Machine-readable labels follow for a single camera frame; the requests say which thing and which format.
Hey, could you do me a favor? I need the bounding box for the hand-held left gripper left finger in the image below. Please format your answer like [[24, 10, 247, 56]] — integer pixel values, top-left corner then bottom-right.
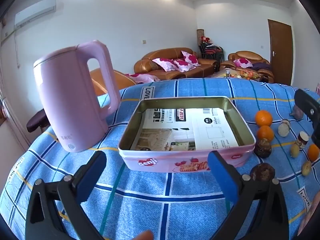
[[25, 151, 108, 240]]

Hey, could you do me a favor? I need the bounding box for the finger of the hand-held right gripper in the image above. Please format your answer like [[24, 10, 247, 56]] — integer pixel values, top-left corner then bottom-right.
[[294, 89, 320, 150]]

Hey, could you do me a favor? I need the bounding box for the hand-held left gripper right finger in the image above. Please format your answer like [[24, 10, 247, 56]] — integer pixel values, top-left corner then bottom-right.
[[207, 151, 290, 240]]

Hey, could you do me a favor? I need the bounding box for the purple fig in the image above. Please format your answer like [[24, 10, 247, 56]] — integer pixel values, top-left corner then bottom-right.
[[289, 104, 304, 120]]

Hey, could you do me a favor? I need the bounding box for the brown white cut fruit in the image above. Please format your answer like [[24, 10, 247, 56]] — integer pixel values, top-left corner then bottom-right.
[[296, 131, 309, 150], [278, 119, 291, 137]]

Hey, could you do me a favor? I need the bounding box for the dark brown round fruit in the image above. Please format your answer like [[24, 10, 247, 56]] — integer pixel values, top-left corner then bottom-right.
[[254, 140, 272, 158], [250, 163, 275, 182]]

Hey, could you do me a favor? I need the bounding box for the orange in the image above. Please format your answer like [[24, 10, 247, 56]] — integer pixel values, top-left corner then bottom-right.
[[257, 125, 275, 143], [255, 110, 273, 127], [307, 144, 320, 162]]

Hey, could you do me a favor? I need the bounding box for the pink tin box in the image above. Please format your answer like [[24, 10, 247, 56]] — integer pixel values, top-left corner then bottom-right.
[[118, 96, 256, 173]]

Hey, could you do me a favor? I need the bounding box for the yellowish brown kiwi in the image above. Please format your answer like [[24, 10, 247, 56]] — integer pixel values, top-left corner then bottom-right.
[[301, 161, 312, 177]]

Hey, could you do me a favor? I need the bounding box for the person's left hand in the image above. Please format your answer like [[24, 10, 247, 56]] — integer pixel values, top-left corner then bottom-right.
[[134, 230, 154, 240]]

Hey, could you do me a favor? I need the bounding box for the printed paper sheet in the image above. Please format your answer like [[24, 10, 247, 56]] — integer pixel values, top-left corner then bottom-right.
[[130, 107, 239, 152]]

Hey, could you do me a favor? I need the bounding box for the brown wooden door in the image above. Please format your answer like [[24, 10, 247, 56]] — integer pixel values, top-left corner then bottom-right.
[[267, 19, 293, 86]]

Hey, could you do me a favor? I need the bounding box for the purple blanket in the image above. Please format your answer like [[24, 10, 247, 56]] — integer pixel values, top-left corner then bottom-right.
[[251, 62, 272, 72]]

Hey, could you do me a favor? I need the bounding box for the blue plaid cloth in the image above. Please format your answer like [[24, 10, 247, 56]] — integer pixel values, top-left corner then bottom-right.
[[0, 78, 320, 240]]

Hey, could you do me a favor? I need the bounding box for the plate of fruit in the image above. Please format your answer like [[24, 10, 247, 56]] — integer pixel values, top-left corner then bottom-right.
[[237, 70, 259, 79]]

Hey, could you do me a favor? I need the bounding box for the dark padded stool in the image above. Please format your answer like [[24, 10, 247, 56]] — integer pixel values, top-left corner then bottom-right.
[[27, 110, 49, 133]]

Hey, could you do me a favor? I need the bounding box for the pink floral pillow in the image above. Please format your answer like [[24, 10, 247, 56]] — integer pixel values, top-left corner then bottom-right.
[[152, 58, 179, 72], [234, 58, 252, 68], [181, 51, 200, 67], [172, 58, 195, 72]]

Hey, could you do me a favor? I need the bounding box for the brown leather armchair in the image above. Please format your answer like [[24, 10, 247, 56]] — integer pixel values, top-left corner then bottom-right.
[[220, 51, 274, 83]]

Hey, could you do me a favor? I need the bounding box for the pink electric kettle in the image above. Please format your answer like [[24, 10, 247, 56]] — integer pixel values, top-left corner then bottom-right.
[[33, 39, 122, 153]]

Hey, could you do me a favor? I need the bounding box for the wooden coffee table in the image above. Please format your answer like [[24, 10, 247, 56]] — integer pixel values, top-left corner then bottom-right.
[[211, 67, 263, 80]]

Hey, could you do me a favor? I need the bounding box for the brown leather seat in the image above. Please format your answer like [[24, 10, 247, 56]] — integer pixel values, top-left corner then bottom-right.
[[89, 68, 137, 97]]

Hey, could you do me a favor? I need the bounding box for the pink floral bedding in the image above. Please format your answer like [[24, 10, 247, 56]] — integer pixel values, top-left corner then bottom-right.
[[125, 73, 160, 84]]

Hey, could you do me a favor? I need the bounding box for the stack of dark chairs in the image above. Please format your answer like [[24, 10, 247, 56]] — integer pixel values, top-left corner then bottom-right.
[[199, 41, 224, 63]]

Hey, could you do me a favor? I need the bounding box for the tall patterned vase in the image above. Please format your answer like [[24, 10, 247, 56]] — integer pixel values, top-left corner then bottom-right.
[[197, 29, 205, 53]]

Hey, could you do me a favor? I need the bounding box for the brown leather sofa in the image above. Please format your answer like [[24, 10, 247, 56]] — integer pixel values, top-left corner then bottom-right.
[[134, 47, 219, 81]]

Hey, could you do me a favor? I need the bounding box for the white air conditioner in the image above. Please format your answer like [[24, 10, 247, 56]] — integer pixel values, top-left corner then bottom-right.
[[14, 0, 57, 28]]

